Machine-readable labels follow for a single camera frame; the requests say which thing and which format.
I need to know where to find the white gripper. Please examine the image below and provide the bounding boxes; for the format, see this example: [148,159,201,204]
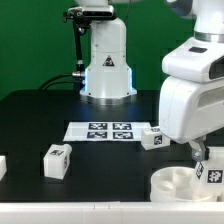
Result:
[159,77,224,162]

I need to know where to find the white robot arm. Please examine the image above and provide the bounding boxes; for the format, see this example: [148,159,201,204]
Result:
[77,0,224,161]

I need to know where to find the white marker sheet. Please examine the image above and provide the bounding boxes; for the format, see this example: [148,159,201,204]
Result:
[63,122,151,142]

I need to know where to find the white left barrier block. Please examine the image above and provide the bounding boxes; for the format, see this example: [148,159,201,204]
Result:
[0,156,7,181]

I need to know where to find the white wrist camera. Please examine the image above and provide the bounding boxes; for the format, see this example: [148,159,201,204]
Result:
[162,37,224,83]

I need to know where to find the white front barrier wall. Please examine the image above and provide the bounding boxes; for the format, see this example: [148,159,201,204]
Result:
[0,202,224,224]

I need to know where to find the black cable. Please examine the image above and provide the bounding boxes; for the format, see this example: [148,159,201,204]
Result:
[38,73,76,92]

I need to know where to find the black camera on stand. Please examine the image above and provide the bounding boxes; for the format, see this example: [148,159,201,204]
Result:
[63,5,117,78]

